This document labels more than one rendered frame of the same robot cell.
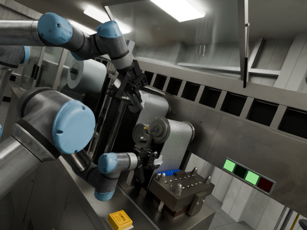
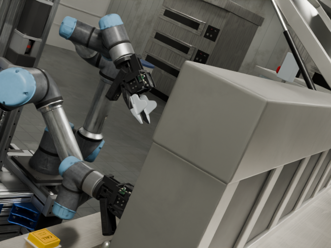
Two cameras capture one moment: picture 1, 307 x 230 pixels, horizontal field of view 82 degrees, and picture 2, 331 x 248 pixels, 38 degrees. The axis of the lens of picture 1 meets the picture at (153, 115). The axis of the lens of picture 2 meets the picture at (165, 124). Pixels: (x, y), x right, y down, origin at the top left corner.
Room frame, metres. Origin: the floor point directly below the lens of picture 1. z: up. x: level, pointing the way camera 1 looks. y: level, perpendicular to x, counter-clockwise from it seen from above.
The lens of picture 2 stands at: (0.47, -1.33, 1.69)
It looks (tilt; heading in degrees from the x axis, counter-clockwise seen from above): 13 degrees down; 74
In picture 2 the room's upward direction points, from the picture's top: 23 degrees clockwise
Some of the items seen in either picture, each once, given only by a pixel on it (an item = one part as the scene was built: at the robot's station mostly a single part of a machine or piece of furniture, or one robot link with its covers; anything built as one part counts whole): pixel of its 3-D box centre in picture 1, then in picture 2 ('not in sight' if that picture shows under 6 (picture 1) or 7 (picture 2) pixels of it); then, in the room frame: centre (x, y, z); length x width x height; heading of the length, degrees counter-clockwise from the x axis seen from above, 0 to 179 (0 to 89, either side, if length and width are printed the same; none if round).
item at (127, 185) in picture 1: (136, 160); not in sight; (0.91, 0.00, 1.05); 0.06 x 0.05 x 0.31; 138
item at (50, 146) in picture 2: not in sight; (58, 135); (0.63, 0.75, 0.98); 0.13 x 0.12 x 0.14; 168
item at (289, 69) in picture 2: (126, 47); (288, 66); (1.30, 0.34, 1.66); 0.07 x 0.07 x 0.10; 48
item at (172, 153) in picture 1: (172, 157); not in sight; (0.97, -0.18, 1.12); 0.23 x 0.01 x 0.18; 138
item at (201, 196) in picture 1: (198, 203); not in sight; (0.87, -0.37, 0.96); 0.10 x 0.03 x 0.11; 138
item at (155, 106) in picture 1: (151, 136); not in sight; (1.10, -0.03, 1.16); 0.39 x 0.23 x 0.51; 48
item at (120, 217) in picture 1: (119, 220); (44, 239); (0.64, -0.02, 0.91); 0.07 x 0.07 x 0.02; 48
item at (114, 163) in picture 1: (113, 163); (77, 173); (0.67, 0.08, 1.11); 0.11 x 0.08 x 0.09; 138
